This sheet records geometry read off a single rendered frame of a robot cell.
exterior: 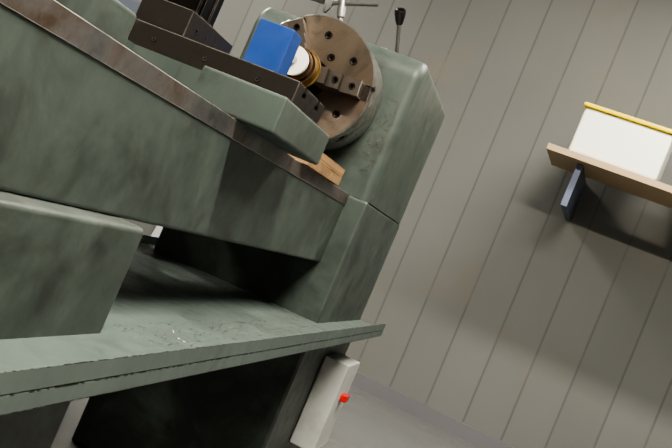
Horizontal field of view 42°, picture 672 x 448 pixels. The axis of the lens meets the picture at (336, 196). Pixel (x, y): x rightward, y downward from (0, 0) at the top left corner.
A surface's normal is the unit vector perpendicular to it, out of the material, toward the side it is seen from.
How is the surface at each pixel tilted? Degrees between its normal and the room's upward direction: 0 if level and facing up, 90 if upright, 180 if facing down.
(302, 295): 90
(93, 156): 90
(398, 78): 90
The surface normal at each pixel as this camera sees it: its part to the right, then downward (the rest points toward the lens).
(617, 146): -0.32, -0.17
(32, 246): 0.90, 0.37
